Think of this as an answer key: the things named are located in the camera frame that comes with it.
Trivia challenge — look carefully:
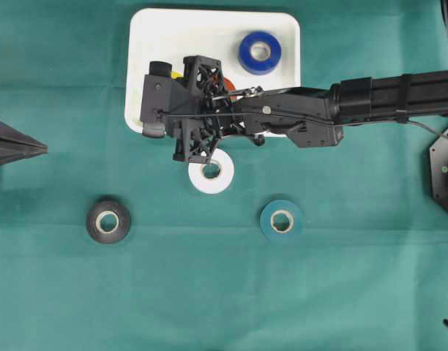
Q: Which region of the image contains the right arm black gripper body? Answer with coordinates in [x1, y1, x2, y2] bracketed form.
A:
[171, 56, 264, 164]

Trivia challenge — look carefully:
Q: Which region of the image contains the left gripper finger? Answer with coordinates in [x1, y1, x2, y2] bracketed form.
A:
[0, 121, 48, 150]
[0, 143, 48, 166]

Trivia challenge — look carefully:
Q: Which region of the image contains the red-orange tape roll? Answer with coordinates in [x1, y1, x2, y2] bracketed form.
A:
[210, 69, 236, 91]

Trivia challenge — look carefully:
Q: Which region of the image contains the yellow tape roll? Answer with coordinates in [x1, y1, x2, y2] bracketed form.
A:
[171, 71, 183, 79]

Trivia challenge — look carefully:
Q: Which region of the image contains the blue tape roll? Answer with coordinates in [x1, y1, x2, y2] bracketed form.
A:
[239, 31, 282, 75]

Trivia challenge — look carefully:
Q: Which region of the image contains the white tape roll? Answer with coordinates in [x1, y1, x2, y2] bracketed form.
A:
[188, 148, 235, 195]

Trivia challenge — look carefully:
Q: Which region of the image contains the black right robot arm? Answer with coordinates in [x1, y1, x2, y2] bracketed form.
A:
[164, 56, 448, 163]

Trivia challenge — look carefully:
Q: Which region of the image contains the white plastic tray case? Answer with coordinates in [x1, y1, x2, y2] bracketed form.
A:
[124, 8, 301, 133]

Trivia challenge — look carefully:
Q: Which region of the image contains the black tape roll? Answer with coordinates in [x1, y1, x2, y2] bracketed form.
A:
[86, 200, 131, 244]

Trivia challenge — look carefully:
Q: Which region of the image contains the green tape roll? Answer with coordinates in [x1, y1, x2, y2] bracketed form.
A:
[260, 200, 303, 244]

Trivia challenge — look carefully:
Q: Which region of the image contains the green table cloth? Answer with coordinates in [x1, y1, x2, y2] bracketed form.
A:
[0, 1, 448, 350]

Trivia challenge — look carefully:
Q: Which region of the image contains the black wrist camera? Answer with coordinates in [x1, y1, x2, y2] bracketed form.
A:
[140, 61, 190, 138]

